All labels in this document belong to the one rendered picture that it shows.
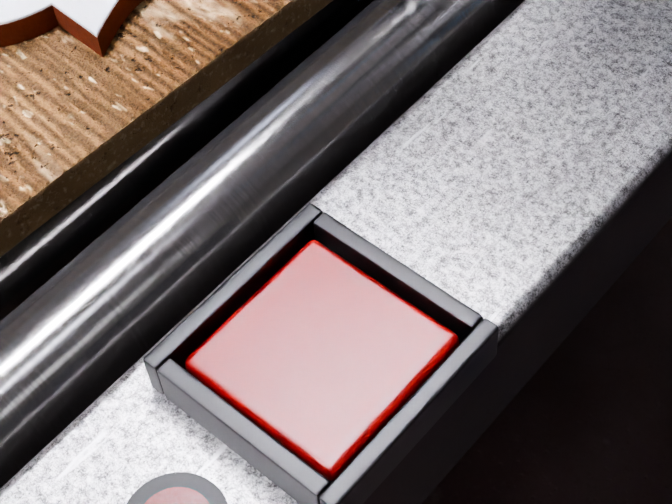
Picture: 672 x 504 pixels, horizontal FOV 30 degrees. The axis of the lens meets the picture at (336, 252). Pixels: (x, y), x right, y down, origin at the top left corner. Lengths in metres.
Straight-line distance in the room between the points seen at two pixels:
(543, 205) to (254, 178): 0.10
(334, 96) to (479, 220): 0.07
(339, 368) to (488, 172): 0.10
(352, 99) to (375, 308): 0.10
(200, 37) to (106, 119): 0.05
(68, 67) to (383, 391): 0.17
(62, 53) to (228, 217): 0.09
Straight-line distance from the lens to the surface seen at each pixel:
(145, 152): 0.46
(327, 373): 0.37
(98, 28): 0.45
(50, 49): 0.46
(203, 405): 0.37
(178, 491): 0.37
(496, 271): 0.41
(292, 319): 0.38
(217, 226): 0.42
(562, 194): 0.43
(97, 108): 0.44
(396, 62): 0.47
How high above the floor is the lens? 1.25
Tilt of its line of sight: 54 degrees down
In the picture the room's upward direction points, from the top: 5 degrees counter-clockwise
